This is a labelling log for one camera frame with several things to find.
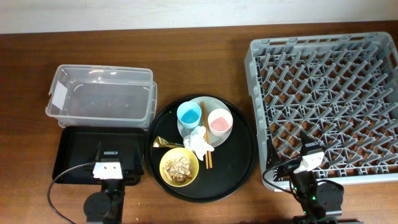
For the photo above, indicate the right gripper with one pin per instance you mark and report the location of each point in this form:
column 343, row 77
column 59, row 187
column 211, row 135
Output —
column 273, row 157

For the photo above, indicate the gold foil wrapper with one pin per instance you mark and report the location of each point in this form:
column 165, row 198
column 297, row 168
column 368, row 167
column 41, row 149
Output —
column 160, row 142

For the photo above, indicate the food scraps pile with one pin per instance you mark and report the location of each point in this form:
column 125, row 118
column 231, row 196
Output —
column 178, row 170

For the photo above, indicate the yellow bowl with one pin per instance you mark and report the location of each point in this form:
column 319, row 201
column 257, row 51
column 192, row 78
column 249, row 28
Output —
column 177, row 153

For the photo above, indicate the pink cup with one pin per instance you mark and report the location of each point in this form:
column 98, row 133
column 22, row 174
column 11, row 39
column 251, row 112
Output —
column 220, row 122

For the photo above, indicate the wooden chopstick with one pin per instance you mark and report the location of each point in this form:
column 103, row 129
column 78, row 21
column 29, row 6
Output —
column 209, row 153
column 204, row 123

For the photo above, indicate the white tissue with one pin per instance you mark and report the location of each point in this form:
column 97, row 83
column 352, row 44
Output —
column 195, row 142

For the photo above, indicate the blue cup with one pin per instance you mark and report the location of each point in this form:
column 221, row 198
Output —
column 189, row 114

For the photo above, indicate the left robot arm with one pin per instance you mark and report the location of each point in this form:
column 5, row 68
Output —
column 106, row 206

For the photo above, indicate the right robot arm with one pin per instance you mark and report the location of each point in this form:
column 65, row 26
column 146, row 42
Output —
column 320, row 200

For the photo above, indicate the clear plastic waste bin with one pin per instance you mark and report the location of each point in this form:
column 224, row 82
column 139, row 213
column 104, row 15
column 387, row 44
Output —
column 99, row 95

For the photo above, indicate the grey dishwasher rack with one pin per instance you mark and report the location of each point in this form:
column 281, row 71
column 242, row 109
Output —
column 341, row 90

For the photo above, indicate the black rectangular tray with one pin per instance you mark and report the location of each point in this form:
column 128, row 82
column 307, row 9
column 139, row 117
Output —
column 86, row 145

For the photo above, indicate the round black serving tray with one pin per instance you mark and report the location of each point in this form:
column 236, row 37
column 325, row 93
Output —
column 232, row 161

